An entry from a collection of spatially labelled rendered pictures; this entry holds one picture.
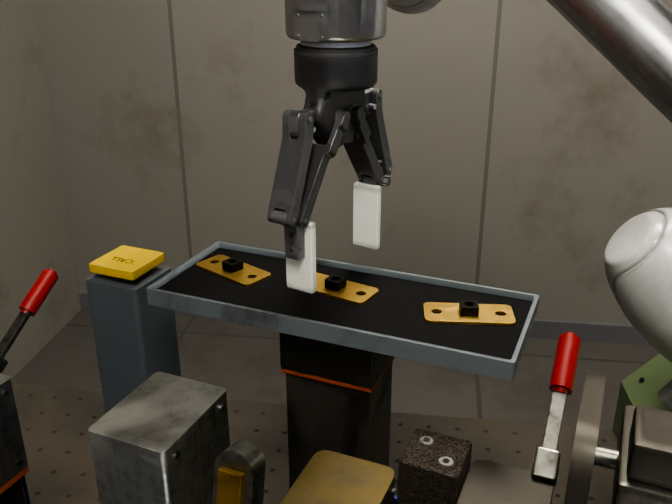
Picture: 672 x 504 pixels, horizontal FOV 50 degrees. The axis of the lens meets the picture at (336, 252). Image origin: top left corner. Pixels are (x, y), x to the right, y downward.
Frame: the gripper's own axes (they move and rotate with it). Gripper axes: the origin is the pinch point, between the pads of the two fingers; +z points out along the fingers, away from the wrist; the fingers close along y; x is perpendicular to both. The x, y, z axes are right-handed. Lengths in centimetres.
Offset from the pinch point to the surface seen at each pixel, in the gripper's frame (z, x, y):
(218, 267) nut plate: 3.8, -13.3, 2.7
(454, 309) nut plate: 3.8, 12.3, -1.5
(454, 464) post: 10.0, 18.5, 12.0
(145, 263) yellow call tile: 4.2, -21.4, 5.5
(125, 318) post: 9.8, -22.1, 8.6
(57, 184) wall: 62, -211, -124
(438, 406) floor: 121, -46, -143
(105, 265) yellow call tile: 4.1, -24.6, 8.3
